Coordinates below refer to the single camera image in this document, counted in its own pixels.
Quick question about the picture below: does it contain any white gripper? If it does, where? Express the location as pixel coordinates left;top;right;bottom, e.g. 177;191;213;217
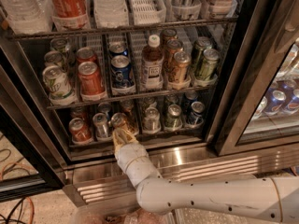
112;129;149;171

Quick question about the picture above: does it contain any orange soda can front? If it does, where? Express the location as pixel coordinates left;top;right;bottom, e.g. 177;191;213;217
111;112;138;135

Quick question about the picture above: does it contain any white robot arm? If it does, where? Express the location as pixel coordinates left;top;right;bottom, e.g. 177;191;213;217
112;128;299;223

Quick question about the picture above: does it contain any silver can bottom shelf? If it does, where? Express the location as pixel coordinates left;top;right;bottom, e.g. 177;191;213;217
93;113;110;138

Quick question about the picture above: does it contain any silver white can bottom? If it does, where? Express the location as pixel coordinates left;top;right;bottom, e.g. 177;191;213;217
143;107;161;133

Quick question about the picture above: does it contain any red can bottom shelf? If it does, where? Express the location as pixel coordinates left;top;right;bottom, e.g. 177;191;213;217
68;118;92;142

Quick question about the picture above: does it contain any green can bottom shelf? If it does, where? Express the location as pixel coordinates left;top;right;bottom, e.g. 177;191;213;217
164;104;182;130

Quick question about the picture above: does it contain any blue pepsi can middle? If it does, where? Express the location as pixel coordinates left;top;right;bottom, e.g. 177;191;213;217
111;55;134;89

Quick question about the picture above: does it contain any red soda can middle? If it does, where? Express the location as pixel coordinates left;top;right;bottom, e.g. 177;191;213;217
78;62;105;95

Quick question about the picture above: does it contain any blue can bottom shelf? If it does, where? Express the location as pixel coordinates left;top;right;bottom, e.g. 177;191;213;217
186;101;205;125

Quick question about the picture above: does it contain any green white 7up can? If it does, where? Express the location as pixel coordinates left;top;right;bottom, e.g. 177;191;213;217
42;65;74;101

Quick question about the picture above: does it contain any blue can middle rear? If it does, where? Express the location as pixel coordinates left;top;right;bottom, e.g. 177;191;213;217
109;43;128;58

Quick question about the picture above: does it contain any red can middle rear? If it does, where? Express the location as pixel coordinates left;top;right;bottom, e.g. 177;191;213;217
76;47;98;63

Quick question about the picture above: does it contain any gold brown can front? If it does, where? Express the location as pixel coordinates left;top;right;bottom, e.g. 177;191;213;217
168;51;191;83

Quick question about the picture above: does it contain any gold brown can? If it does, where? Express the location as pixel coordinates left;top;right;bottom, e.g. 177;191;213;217
164;39;184;73
168;51;191;83

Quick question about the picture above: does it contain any green tall can front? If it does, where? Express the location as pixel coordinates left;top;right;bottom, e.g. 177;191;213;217
195;49;220;81

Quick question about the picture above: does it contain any green tall can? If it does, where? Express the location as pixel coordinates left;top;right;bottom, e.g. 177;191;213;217
191;36;213;71
195;49;220;81

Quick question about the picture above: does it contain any green tall can rear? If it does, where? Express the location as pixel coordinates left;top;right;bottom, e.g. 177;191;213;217
191;36;213;71

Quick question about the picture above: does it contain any fridge right glass door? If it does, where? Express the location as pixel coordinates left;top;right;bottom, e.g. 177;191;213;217
215;0;299;156

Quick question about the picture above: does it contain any blue pepsi can right fridge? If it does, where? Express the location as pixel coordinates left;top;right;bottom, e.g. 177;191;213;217
264;90;286;116

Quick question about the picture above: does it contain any left clear plastic bin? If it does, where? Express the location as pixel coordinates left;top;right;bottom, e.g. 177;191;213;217
67;203;176;224

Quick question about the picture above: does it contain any clear plastic bin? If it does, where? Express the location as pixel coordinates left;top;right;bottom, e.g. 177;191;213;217
175;208;277;224
67;203;176;224

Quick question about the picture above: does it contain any iced tea bottle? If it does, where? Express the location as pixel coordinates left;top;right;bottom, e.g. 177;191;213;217
141;35;164;89

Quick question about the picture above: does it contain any right clear plastic bin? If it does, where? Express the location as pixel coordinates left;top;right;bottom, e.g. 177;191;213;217
175;208;277;224

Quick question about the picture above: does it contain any white empty plastic tray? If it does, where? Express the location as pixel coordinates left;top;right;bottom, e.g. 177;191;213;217
129;0;166;25

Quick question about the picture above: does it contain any red coca cola bottle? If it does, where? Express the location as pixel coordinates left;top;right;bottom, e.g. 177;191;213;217
52;0;88;30

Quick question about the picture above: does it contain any clear water bottle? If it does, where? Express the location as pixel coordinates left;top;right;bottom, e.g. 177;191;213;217
0;0;52;35

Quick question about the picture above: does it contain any middle wire shelf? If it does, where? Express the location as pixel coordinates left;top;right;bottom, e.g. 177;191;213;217
47;84;216;110

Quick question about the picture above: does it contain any wire shelf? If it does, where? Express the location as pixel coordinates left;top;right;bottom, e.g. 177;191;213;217
47;84;216;110
4;16;238;41

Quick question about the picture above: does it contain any orange cable on floor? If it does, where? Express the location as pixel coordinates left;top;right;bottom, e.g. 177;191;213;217
0;161;36;224

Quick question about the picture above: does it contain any top wire shelf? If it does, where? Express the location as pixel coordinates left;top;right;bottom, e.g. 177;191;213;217
4;16;238;41

